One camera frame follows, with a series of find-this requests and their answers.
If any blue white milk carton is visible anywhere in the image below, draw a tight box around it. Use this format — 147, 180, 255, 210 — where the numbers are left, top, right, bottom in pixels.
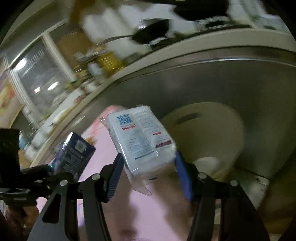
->
50, 132, 96, 182

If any white tissue pack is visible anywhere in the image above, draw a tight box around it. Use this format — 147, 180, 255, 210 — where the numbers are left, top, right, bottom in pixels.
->
100, 105, 177, 196

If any beige trash bin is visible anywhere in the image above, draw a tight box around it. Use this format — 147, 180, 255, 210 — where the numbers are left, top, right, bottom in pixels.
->
161, 102, 244, 181

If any pink floral table mat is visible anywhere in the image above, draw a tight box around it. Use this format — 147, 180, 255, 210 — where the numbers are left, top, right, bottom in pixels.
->
34, 105, 223, 241

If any yellow cooking oil jug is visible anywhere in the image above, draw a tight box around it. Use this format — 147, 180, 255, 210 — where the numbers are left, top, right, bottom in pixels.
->
97, 52, 122, 76

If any black wok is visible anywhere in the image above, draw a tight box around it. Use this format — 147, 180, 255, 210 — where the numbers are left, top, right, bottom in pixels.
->
102, 18, 170, 45

